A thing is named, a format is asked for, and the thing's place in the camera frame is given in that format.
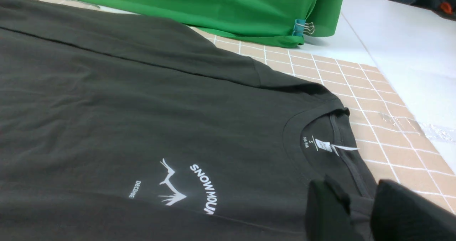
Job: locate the green backdrop cloth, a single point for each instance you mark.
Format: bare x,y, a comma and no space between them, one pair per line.
266,22

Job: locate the blue binder clip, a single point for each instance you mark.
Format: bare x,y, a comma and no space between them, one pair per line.
302,27

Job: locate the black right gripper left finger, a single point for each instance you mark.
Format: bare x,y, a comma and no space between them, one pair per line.
328,213

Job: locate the dark gray long-sleeved shirt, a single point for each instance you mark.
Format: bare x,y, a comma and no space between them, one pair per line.
31,213

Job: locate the beige checkered tablecloth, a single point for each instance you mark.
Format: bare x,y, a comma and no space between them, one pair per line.
384,127

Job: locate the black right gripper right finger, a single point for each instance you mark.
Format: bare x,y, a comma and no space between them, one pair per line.
400,214

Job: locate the clear adhesive tape strip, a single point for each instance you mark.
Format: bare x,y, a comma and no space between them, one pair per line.
430,131

